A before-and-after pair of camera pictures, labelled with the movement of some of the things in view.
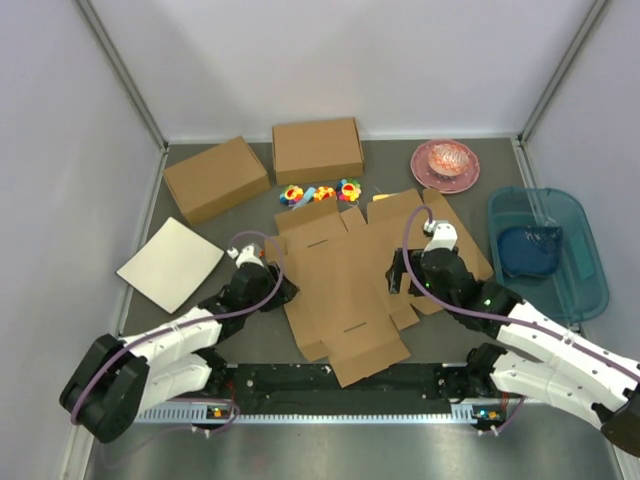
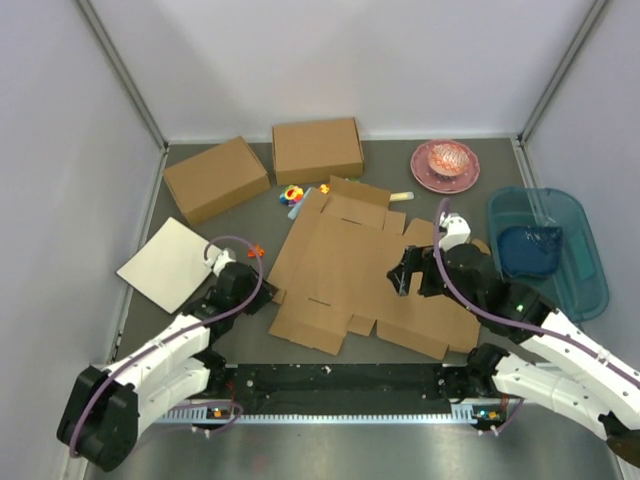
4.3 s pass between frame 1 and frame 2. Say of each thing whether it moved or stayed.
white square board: stayed
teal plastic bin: stayed
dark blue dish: stayed
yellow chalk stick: moved
